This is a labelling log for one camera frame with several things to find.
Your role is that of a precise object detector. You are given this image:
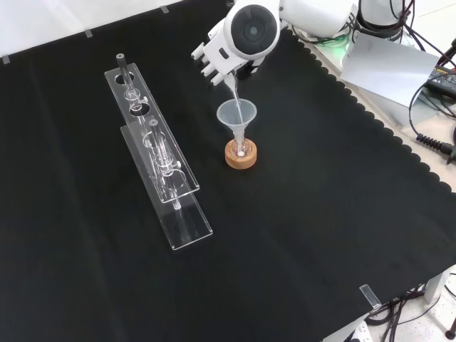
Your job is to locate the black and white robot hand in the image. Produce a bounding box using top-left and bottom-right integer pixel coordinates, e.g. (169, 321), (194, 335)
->
(190, 17), (266, 87)

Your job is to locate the translucent plastic funnel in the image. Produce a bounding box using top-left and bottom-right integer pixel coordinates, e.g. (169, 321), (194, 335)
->
(216, 100), (257, 143)

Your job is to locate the small glass round-bottom flask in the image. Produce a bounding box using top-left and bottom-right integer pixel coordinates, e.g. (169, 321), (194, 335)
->
(229, 137), (251, 160)

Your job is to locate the clear acrylic funnel stand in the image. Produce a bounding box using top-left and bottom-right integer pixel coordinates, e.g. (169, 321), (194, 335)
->
(103, 53), (214, 252)

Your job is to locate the pale board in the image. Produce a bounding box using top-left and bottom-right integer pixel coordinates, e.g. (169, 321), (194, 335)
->
(338, 32), (443, 108)

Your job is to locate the black bench cloth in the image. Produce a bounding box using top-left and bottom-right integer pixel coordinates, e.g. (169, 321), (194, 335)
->
(0, 0), (456, 342)

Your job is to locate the black power adapter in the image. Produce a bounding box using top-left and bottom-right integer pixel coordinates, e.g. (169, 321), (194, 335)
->
(426, 63), (456, 98)

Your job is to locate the white power strip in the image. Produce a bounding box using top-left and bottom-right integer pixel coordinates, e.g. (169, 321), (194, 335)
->
(342, 320), (373, 342)

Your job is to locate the cork ring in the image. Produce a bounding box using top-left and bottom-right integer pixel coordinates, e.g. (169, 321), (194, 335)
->
(224, 139), (259, 170)

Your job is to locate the black cable with ribbed plug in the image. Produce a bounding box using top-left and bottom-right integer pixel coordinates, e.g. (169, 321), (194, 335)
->
(408, 80), (456, 165)

